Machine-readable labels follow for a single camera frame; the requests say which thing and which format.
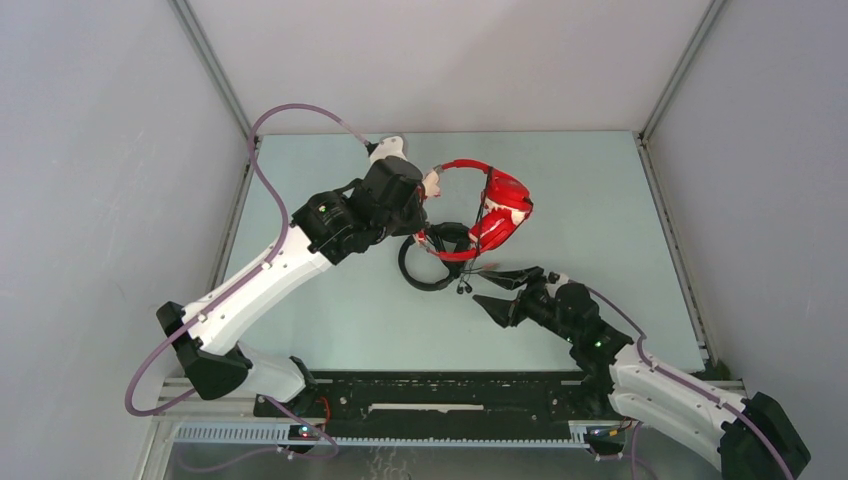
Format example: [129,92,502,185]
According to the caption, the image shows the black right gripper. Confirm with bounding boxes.
[472,265,578,345]

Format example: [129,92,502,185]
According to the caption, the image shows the red white headphones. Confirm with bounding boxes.
[412,158,534,262]

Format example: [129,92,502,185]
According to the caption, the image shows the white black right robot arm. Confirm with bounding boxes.
[474,267,812,479]

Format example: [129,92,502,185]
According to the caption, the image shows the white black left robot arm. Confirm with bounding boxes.
[156,156,439,417]

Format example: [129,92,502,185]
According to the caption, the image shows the black wrapped headphones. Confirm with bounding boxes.
[398,222,473,293]

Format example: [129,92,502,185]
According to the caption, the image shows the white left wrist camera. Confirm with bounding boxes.
[365,135,408,164]

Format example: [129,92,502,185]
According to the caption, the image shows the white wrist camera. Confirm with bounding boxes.
[365,135,408,164]
[547,271,570,285]

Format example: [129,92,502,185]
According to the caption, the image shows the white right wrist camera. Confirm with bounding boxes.
[547,271,570,285]

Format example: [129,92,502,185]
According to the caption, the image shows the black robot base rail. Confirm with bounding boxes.
[158,369,747,448]

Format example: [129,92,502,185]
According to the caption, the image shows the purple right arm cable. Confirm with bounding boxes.
[582,284,796,480]

